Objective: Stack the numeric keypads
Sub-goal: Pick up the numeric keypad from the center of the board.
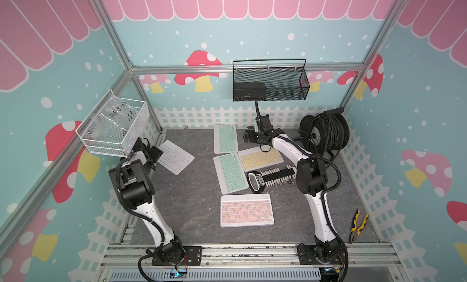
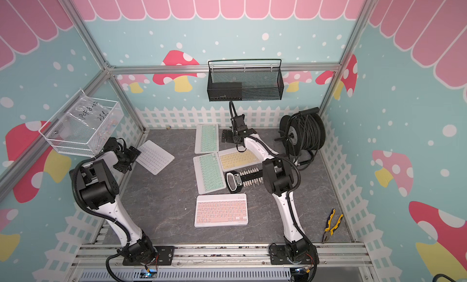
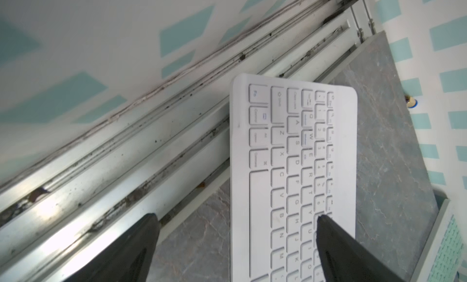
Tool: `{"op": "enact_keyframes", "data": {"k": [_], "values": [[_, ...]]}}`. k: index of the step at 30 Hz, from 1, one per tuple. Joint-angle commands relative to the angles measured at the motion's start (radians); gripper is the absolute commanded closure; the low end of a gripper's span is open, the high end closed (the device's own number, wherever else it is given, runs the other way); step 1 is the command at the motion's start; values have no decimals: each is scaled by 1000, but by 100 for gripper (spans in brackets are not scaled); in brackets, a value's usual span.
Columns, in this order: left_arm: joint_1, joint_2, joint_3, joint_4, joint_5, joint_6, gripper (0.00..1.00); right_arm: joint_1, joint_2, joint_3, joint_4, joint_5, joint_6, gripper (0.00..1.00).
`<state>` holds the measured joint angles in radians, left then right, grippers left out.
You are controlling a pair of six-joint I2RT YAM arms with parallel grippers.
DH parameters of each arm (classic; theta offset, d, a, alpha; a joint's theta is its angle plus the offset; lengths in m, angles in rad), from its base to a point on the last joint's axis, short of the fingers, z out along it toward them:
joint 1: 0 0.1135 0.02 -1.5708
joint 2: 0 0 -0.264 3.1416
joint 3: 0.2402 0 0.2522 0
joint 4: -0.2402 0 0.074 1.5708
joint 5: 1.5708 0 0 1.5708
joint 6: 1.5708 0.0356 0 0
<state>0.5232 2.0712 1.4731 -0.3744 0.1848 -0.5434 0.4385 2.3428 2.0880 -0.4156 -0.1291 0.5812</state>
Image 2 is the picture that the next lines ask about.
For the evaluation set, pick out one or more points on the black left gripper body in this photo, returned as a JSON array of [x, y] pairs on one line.
[[128, 156]]

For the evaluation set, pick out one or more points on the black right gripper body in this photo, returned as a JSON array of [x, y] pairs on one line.
[[230, 136]]

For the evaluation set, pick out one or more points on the pink key keyboard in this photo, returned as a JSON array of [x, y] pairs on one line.
[[221, 210]]

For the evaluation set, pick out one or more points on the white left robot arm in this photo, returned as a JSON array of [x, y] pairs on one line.
[[97, 193]]

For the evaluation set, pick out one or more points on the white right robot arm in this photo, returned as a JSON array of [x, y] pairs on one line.
[[281, 178]]

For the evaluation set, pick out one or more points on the yellow key white keyboard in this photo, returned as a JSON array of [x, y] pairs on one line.
[[232, 159]]

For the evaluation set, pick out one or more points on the far green key keyboard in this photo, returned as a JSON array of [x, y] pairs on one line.
[[207, 139]]

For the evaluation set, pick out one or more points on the green key keyboard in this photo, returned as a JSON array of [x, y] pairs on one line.
[[207, 139], [209, 174]]

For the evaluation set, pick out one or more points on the black box in basket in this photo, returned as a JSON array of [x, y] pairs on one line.
[[224, 91]]

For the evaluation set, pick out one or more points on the plastic bag in basket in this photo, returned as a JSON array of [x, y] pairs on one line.
[[88, 116]]

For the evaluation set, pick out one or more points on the near green key keyboard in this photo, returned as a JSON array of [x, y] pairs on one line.
[[209, 174]]

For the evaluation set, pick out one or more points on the black wire mesh basket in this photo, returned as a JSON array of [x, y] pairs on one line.
[[261, 78]]

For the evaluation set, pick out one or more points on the clear wire wall basket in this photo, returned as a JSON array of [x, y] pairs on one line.
[[58, 133]]

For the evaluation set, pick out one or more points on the black cable reel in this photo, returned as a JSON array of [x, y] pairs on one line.
[[303, 135]]

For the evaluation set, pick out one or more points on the yellow handled pliers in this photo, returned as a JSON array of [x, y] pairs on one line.
[[331, 226]]

